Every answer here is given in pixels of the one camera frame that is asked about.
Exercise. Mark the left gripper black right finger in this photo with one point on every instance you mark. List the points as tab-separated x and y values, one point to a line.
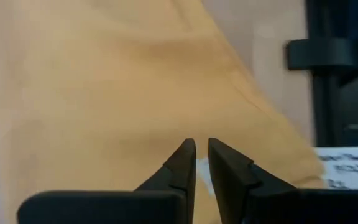
250	199

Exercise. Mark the yellow waffle weave towel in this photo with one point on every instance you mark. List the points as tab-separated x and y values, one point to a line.
104	93

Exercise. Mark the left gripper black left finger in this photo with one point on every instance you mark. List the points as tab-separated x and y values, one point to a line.
166	199

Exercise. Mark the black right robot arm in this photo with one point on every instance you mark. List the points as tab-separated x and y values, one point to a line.
325	56

